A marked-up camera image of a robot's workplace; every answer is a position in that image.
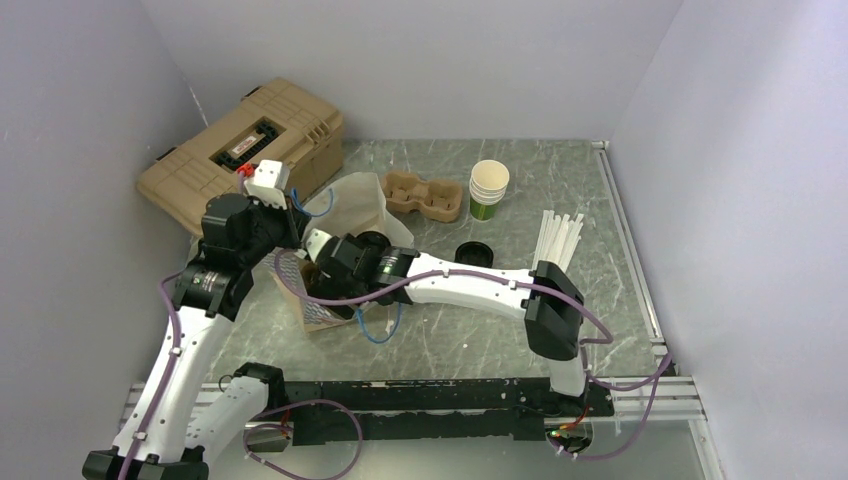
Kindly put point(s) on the brown cardboard cup carrier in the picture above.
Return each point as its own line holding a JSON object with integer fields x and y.
{"x": 438, "y": 199}

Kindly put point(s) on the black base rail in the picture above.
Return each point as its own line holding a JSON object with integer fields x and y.
{"x": 521, "y": 408}

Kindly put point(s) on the stack of paper cups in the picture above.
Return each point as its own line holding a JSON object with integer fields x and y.
{"x": 488, "y": 182}

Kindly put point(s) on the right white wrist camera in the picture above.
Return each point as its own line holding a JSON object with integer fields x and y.
{"x": 314, "y": 242}

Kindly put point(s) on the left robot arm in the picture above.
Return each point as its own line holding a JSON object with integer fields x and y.
{"x": 162, "y": 439}

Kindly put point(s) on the stack of black lids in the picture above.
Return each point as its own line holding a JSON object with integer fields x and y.
{"x": 474, "y": 253}

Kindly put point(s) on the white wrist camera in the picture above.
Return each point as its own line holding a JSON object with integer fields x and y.
{"x": 314, "y": 242}
{"x": 265, "y": 182}

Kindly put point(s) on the blue checkered paper bag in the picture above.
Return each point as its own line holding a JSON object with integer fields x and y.
{"x": 352, "y": 204}

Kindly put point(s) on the bundle of white straws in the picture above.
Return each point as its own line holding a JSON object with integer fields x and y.
{"x": 558, "y": 238}

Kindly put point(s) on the tan plastic toolbox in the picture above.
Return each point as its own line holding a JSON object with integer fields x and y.
{"x": 277, "y": 121}

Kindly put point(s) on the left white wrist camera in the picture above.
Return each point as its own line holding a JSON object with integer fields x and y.
{"x": 265, "y": 182}

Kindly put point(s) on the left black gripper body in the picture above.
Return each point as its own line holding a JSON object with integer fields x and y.
{"x": 273, "y": 226}

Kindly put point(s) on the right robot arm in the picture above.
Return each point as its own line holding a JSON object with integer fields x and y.
{"x": 543, "y": 298}

